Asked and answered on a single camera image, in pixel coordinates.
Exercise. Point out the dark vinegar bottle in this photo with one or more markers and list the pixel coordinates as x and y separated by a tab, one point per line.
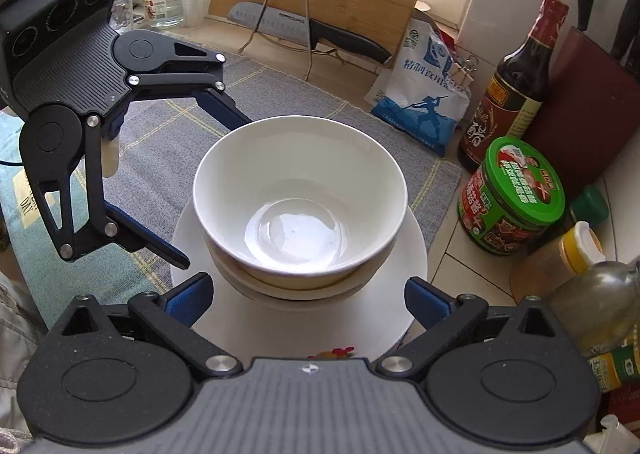
515	83

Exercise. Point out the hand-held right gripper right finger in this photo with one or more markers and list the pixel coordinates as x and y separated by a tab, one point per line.
425	304

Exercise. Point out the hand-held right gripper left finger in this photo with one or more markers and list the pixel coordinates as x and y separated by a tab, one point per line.
192	296

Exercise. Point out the white plastic box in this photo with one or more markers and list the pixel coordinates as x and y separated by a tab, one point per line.
620	434

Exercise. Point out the green-capped spice jar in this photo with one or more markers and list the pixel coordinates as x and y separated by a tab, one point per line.
590	206

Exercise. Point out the red packet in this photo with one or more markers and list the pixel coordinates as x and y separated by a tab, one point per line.
622	406

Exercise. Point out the green-lidded sauce jar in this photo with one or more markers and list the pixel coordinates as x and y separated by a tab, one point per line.
510	194

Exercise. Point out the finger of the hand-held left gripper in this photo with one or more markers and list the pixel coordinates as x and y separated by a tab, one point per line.
227	116
150	246

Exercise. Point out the clear glass mug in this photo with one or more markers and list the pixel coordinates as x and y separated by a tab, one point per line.
121	13

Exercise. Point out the red-capped glass bottle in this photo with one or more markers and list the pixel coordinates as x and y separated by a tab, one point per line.
590	304

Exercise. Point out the plaid dish mat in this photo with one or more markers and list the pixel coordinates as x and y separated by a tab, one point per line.
160	133

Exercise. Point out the blue white salt bag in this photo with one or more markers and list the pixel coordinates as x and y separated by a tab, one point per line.
420	98

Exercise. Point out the person's beige jacket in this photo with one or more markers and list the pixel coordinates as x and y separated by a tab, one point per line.
15	334

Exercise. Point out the metal binder clip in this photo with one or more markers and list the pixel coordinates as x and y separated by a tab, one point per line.
470	64
461	78

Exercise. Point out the yellow-capped spice jar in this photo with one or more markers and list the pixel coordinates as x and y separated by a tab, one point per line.
575	249

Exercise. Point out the white fruit-print plate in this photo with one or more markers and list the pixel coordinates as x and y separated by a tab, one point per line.
370	319

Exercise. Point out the dark red knife block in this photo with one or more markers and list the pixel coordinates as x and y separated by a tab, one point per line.
585	108

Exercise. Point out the plain white bowl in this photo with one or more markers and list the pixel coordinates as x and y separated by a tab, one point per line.
300	158

